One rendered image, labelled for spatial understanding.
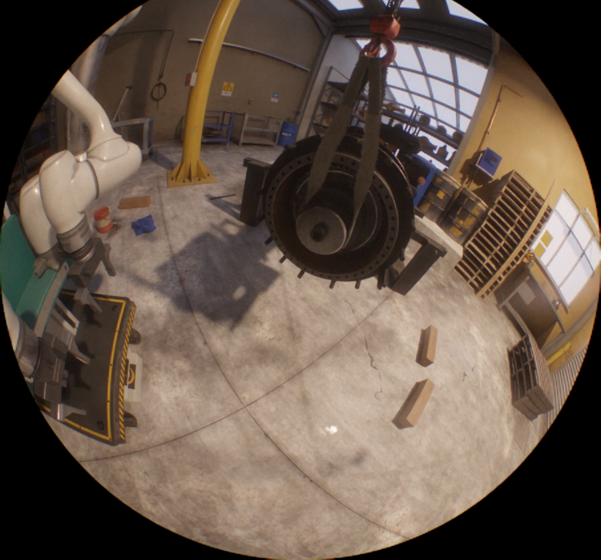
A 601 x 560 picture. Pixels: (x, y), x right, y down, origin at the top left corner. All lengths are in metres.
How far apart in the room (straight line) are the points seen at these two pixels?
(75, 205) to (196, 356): 0.96
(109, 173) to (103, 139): 0.09
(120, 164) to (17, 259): 0.54
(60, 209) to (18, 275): 0.45
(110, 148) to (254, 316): 1.15
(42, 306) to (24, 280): 0.17
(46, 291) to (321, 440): 1.32
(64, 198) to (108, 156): 0.14
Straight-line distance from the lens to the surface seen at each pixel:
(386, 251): 0.56
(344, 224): 0.48
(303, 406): 1.16
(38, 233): 0.77
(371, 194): 0.59
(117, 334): 1.00
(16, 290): 0.87
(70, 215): 0.48
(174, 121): 6.27
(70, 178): 0.47
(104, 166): 0.50
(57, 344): 0.49
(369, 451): 1.36
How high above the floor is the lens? 1.10
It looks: 40 degrees down
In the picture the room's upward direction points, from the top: 22 degrees clockwise
